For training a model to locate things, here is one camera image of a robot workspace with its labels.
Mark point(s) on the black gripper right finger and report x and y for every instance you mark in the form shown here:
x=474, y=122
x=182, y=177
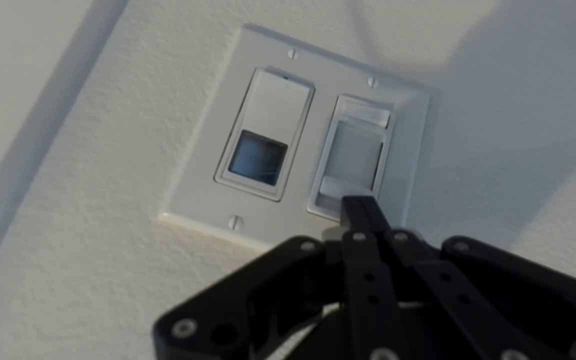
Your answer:
x=498, y=304

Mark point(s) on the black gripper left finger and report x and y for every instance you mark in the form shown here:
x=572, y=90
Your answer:
x=334, y=296

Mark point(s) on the white switch wall plate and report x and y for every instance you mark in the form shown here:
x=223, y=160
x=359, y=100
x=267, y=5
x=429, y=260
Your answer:
x=200, y=203

